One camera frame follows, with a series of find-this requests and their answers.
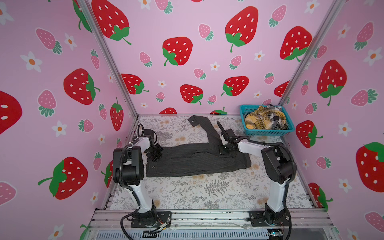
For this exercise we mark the dark grey pinstripe shirt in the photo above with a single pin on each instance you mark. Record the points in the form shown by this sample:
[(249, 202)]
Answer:
[(198, 158)]

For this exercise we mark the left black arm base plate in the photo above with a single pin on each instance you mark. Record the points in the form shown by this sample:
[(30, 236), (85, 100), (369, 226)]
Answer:
[(152, 220)]

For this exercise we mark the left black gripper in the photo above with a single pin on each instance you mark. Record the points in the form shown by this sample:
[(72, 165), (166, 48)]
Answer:
[(154, 148)]

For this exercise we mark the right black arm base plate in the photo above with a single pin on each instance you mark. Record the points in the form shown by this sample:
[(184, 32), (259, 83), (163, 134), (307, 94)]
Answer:
[(269, 219)]

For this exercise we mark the teal plastic basket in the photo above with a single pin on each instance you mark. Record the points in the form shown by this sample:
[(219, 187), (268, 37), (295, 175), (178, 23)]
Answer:
[(246, 109)]

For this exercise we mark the yellow plaid shirt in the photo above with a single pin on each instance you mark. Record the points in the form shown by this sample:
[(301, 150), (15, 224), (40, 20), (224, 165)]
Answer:
[(266, 118)]

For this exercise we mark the aluminium frame rail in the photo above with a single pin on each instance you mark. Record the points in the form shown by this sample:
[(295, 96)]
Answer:
[(232, 224)]

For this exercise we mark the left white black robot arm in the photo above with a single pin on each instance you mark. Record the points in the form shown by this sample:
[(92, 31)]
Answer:
[(128, 170)]

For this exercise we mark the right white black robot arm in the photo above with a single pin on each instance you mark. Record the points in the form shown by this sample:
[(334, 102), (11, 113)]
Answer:
[(279, 165)]

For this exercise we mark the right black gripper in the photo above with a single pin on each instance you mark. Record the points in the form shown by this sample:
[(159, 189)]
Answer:
[(221, 151)]

